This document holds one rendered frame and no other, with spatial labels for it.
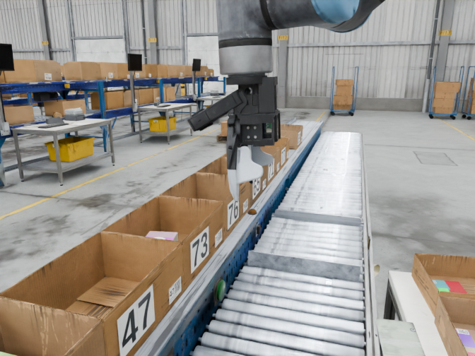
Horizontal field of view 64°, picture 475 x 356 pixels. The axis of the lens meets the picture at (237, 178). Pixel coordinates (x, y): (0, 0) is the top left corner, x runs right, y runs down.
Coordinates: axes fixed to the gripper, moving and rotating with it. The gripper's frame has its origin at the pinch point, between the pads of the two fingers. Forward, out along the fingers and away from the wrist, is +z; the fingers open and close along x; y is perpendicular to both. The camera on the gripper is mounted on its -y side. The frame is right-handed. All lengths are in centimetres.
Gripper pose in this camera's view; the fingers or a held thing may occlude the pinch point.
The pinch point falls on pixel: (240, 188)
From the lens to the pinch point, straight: 70.8
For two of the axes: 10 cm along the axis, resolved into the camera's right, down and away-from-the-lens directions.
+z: 0.5, 9.7, 2.5
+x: 2.6, -2.6, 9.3
